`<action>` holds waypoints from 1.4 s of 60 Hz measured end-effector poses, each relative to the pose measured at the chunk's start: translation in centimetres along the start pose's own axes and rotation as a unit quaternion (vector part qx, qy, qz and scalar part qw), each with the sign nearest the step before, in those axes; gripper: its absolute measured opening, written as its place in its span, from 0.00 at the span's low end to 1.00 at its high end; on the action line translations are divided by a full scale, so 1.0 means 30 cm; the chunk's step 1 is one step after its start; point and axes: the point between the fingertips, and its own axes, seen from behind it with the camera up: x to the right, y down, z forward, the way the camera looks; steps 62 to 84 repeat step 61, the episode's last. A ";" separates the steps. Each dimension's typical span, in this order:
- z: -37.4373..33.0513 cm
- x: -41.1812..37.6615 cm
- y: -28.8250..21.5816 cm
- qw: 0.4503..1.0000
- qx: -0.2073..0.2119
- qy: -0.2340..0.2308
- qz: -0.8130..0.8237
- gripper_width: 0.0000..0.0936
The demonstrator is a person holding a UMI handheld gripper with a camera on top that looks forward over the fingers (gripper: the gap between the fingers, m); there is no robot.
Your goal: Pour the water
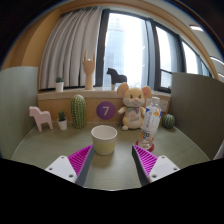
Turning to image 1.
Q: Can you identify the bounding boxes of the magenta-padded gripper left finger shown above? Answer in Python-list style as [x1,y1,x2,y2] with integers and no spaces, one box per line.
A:
[44,143,96,187]

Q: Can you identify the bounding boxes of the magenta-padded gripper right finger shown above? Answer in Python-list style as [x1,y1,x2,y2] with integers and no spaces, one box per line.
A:
[131,143,181,187]

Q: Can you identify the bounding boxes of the clear white-labelled drink bottle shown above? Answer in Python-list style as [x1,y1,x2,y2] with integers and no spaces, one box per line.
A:
[137,96,163,150]

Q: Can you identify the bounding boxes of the small plant in white pot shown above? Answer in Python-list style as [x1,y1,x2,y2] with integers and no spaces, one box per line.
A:
[54,76,65,93]
[56,110,68,131]

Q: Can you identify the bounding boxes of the round green cactus ornament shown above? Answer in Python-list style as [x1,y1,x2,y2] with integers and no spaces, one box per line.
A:
[161,113,176,130]

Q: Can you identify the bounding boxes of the yellow and white cup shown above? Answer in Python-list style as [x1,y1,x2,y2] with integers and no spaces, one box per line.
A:
[90,124,119,157]

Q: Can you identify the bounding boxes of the tall green cactus ornament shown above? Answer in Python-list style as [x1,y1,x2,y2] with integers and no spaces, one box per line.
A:
[69,94,88,130]

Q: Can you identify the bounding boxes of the yellow mouse plush toy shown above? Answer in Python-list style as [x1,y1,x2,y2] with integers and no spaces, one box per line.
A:
[116,82,153,131]

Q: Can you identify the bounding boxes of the grey-green desk partition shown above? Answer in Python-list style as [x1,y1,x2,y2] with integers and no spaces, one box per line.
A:
[169,71,224,161]
[0,65,39,160]

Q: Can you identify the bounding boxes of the round purple number sign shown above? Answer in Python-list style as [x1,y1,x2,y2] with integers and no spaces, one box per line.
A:
[96,101,117,121]

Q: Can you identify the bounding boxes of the wooden hand model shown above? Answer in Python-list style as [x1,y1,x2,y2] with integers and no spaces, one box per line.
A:
[81,50,97,91]

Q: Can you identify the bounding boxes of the black horse figurine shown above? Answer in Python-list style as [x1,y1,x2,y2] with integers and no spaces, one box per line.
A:
[106,67,128,86]

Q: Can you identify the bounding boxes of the grey curtain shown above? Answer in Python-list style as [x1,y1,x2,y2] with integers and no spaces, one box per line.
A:
[38,6,104,91]

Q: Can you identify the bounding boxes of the dark-framed window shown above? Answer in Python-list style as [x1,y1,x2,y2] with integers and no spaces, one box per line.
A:
[94,8,214,94]

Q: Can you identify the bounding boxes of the ceiling lights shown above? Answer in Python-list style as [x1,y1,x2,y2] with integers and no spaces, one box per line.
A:
[188,23,224,68]

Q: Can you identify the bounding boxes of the white wall socket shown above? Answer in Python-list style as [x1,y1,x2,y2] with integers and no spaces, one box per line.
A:
[158,99,169,113]

